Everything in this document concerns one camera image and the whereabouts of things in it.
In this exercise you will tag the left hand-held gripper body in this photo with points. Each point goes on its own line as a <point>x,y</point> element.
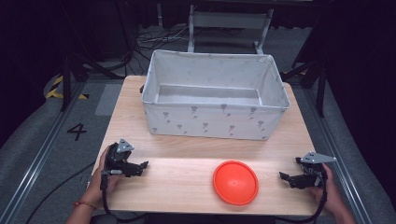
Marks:
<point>120,161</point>

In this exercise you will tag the black metal stand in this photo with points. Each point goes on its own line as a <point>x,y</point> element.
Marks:
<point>73,70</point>
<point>314,74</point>

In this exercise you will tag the white fabric storage box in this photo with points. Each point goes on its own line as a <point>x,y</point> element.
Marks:
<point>214,121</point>

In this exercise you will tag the yellow and black floor tape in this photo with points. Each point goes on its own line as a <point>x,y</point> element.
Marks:
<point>54,91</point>

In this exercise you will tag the grey metal frame stand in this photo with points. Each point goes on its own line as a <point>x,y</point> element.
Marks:
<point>229,20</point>

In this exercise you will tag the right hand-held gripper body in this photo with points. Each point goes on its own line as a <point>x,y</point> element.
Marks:
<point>313,171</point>

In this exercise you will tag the person's left hand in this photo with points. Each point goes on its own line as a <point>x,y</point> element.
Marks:
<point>112,183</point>

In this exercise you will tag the metal floor rail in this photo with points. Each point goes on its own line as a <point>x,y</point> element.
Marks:
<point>339,149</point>
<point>37,165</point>

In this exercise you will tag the orange round plastic disc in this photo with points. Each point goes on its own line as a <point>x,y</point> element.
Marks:
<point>235,183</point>

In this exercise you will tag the person's right hand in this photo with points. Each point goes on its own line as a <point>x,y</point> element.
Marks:
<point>330,189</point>

